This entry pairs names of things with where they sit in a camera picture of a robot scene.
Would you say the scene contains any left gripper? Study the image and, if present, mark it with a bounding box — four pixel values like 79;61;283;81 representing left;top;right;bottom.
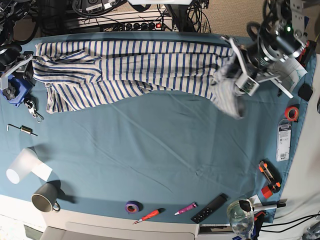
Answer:
240;42;280;83

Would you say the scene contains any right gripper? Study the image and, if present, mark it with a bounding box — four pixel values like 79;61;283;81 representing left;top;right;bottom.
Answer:
0;54;34;80

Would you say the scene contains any blue white striped T-shirt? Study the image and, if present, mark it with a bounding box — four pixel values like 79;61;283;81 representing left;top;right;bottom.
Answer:
32;40;244;119

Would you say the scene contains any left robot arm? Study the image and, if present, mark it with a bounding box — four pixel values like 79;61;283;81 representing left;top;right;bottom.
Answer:
244;0;307;79

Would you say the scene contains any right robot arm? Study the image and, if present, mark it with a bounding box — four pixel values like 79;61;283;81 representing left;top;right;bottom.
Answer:
0;0;38;88

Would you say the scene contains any blue block with black knob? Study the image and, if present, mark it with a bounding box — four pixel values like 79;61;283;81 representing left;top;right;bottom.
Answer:
0;74;33;108

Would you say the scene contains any white grey notebook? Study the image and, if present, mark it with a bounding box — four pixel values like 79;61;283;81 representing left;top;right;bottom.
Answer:
271;58;308;99

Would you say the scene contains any metal keyring clip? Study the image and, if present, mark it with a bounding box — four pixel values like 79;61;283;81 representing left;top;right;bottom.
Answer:
23;99;44;123

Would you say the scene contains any orange black spring clamp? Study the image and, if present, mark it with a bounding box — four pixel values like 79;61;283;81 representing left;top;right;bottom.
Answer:
298;40;317;67

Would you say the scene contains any black square pad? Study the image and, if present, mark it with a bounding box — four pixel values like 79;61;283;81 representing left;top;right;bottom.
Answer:
297;83;313;102

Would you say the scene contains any red tape roll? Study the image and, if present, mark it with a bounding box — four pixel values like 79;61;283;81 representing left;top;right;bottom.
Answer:
284;104;300;122

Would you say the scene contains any steel hex key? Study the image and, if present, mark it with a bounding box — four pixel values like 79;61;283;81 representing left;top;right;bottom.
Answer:
6;124;38;137

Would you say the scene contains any clear blister pack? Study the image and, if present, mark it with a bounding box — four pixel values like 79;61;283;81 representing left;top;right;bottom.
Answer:
276;118;292;162

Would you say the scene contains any black power strip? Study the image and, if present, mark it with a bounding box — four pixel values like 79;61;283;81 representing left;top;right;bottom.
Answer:
104;22;172;32

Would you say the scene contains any orange black bar clamp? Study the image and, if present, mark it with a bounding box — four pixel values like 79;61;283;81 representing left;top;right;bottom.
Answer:
258;160;282;199

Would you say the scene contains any grey ceramic mug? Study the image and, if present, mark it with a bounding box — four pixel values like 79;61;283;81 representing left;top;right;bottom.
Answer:
31;182;61;213

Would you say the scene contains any black remote control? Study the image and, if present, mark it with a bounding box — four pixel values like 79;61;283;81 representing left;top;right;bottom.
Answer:
190;193;228;224

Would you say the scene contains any teal table cloth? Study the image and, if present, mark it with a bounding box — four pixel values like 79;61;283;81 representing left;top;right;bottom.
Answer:
0;31;318;225

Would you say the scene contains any black marker pen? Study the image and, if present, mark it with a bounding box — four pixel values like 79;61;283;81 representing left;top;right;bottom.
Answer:
253;202;286;212

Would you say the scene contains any pink glue tube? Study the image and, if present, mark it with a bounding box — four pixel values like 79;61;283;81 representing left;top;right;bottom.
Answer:
174;202;198;216

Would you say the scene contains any clear wine glass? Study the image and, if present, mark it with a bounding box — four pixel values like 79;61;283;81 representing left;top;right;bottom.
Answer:
226;199;255;240

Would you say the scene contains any red screwdriver pen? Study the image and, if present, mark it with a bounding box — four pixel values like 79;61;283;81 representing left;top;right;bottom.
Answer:
133;208;165;225

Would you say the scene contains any purple tape roll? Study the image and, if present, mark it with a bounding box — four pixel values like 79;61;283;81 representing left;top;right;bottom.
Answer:
124;200;143;214

